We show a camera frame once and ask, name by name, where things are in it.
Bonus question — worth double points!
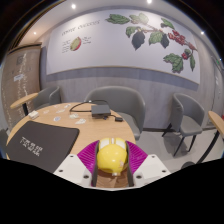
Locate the black box device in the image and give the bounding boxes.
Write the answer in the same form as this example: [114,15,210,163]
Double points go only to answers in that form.
[90,104,112,118]

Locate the ceiling spot lights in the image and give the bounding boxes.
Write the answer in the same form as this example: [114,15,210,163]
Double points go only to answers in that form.
[31,0,206,36]

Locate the coffee plant wall mural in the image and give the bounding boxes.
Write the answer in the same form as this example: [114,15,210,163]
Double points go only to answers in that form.
[45,8,201,84]

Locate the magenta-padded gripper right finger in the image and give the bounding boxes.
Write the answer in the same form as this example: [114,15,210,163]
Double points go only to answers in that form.
[125,139,172,188]

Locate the small white box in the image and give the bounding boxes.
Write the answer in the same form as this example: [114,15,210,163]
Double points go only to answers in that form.
[27,110,40,120]

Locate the black mouse pad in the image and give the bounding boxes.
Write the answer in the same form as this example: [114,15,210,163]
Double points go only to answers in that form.
[5,120,80,174]

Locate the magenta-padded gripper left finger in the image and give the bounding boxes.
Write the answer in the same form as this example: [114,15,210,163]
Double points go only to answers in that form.
[53,139,100,188]

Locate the short black cable with plug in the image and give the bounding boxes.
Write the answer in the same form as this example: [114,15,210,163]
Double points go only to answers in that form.
[109,113,124,123]

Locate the grey upholstered chair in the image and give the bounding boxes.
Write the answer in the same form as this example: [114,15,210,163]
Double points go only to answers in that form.
[0,129,8,158]
[83,85,147,141]
[162,92,206,158]
[32,85,62,111]

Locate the yellow computer mouse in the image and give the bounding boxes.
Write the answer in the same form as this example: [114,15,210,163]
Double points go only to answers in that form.
[95,137,129,177]

